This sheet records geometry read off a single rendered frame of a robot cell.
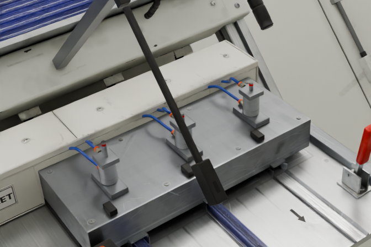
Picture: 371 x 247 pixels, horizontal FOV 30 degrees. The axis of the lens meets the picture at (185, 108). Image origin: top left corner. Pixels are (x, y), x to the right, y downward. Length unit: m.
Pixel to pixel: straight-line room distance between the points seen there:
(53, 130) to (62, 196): 0.11
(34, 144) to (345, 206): 0.40
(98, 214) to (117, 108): 0.18
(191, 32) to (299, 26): 1.98
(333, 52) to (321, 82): 0.16
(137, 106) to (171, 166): 0.11
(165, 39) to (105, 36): 0.09
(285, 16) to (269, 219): 2.15
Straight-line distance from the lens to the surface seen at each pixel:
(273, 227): 0.86
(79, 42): 0.84
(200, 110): 0.94
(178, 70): 0.99
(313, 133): 0.98
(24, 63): 0.94
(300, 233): 0.85
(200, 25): 1.04
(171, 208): 0.84
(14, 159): 0.88
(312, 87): 2.93
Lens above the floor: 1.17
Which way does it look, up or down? 3 degrees up
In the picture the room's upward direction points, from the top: 25 degrees counter-clockwise
